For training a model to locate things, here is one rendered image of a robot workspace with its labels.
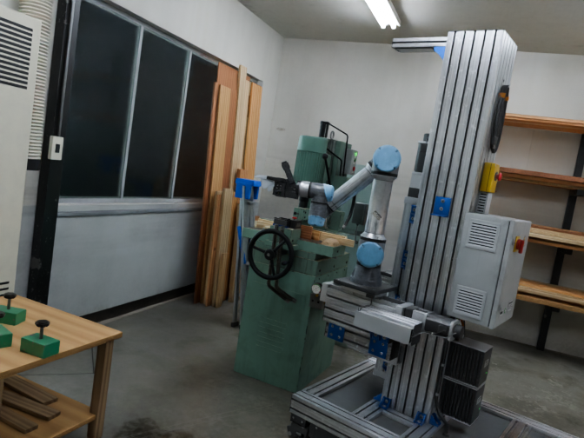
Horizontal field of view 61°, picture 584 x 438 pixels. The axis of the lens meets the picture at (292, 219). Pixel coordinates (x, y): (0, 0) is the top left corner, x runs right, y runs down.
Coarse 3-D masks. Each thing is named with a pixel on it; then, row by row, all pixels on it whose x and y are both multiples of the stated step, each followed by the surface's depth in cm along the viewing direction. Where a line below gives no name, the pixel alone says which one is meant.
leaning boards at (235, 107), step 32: (224, 64) 434; (224, 96) 430; (256, 96) 488; (224, 128) 437; (256, 128) 497; (224, 160) 451; (224, 192) 427; (224, 224) 433; (224, 256) 430; (224, 288) 456
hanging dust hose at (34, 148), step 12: (24, 0) 243; (36, 0) 244; (48, 0) 248; (24, 12) 244; (36, 12) 244; (48, 12) 249; (48, 24) 250; (48, 36) 253; (36, 72) 249; (36, 84) 250; (36, 96) 252; (36, 108) 252; (36, 120) 254; (36, 132) 254; (36, 144) 256; (36, 156) 258; (36, 168) 258
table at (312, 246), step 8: (248, 232) 303; (256, 232) 300; (264, 240) 298; (304, 240) 289; (312, 240) 294; (320, 240) 299; (296, 248) 286; (304, 248) 287; (312, 248) 285; (320, 248) 283; (328, 248) 281; (336, 248) 284; (344, 248) 297; (328, 256) 281
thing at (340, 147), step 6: (336, 144) 314; (342, 144) 316; (348, 144) 326; (336, 150) 314; (342, 150) 318; (342, 156) 320; (336, 162) 314; (342, 162) 322; (336, 168) 314; (330, 174) 316; (336, 174) 316; (330, 180) 316; (306, 222) 324; (318, 228) 320
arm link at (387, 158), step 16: (384, 160) 211; (400, 160) 211; (384, 176) 213; (384, 192) 215; (368, 208) 219; (384, 208) 216; (368, 224) 218; (384, 224) 218; (368, 240) 216; (384, 240) 217; (368, 256) 215
